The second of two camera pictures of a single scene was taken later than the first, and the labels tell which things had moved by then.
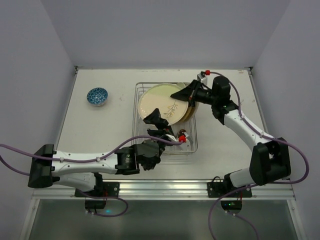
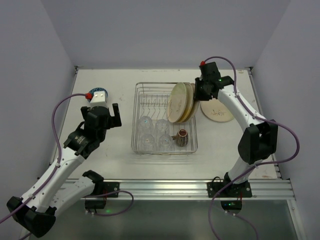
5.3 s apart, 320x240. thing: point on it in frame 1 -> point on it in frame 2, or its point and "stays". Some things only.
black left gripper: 161,131 -> 116,116
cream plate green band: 180,85 -> 176,102
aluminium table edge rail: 260,108 stays
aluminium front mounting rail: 138,189 stays
